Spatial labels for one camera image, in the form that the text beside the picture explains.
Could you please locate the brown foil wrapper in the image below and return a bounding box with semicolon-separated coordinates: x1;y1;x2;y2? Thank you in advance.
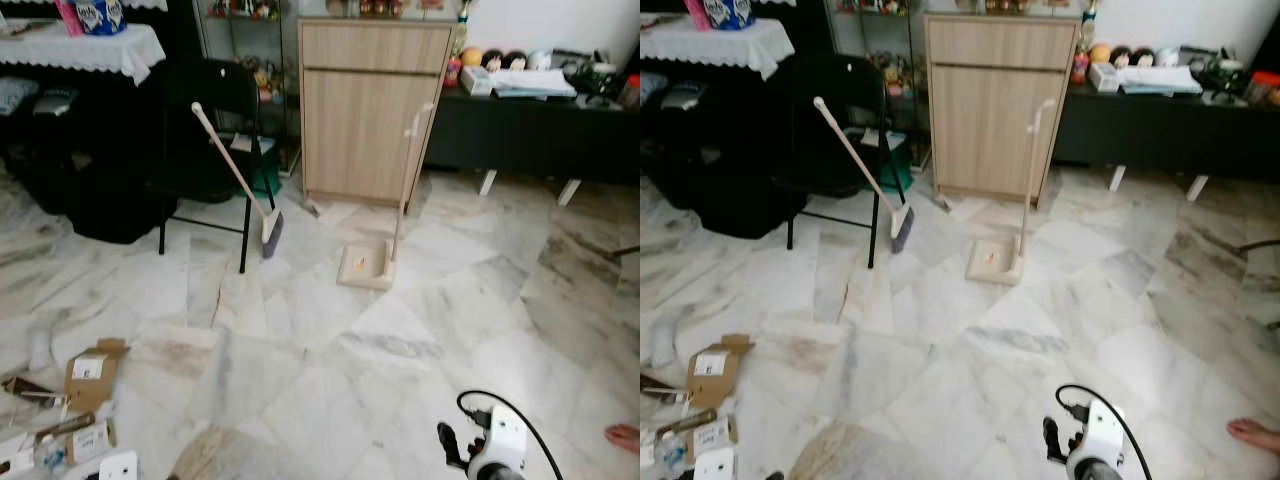
0;375;63;408
640;373;691;406
655;408;719;436
35;411;98;441

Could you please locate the table with white lace cloth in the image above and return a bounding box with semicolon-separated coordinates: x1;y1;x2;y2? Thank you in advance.
0;20;167;87
640;17;796;81

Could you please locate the black folding chair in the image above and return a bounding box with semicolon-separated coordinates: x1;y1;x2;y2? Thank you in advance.
775;52;896;269
148;58;269;275

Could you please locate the black device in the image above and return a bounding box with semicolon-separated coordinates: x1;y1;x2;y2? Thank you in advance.
1190;45;1251;101
560;48;626;106

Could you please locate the beige long-handled dustpan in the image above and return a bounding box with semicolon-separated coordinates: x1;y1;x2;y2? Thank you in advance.
964;97;1058;288
337;101;438;292

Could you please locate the grey shiny bag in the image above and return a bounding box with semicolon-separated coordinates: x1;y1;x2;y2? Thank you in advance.
660;82;706;113
30;88;81;117

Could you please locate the small labelled cardboard box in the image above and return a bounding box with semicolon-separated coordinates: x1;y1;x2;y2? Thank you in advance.
685;415;741;466
63;418;118;467

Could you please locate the blue white patterned container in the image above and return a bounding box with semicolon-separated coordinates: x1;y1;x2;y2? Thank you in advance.
75;0;127;37
703;0;754;31

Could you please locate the beige broom with purple bristles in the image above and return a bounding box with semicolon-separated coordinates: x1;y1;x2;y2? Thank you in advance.
190;101;285;259
812;96;917;255

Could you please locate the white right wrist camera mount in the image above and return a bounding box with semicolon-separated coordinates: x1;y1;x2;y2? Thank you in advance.
1068;400;1127;471
468;404;529;479

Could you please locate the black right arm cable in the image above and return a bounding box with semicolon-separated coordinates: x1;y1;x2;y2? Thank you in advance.
1055;384;1153;480
457;390;567;480

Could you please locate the large black bag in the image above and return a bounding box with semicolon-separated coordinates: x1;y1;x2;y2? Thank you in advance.
640;75;801;241
0;75;179;245

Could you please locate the glass display shelf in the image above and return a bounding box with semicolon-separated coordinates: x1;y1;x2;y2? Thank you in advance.
822;0;931;169
193;0;303;173

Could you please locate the black low console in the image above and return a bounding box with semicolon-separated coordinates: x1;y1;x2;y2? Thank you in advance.
1052;85;1280;201
424;85;641;209

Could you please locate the brown flattened cardboard box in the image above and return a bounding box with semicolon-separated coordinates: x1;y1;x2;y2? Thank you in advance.
62;338;132;414
686;334;756;411

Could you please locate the stack of white papers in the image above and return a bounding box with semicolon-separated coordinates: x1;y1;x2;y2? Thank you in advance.
1118;65;1204;96
490;68;579;99

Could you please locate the light wood cabinet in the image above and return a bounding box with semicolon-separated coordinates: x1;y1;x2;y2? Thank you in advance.
923;12;1083;204
297;17;457;208

